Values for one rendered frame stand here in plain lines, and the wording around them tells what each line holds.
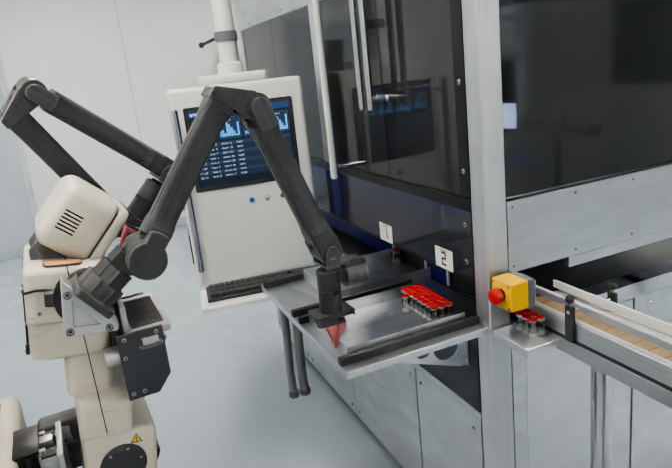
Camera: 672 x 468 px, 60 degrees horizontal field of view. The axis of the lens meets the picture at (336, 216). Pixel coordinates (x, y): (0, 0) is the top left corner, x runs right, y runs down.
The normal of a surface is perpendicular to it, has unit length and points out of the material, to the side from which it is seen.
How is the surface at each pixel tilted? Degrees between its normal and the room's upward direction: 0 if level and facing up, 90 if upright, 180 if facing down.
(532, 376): 90
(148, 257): 91
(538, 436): 90
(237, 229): 90
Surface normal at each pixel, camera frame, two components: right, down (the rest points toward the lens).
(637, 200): 0.40, 0.18
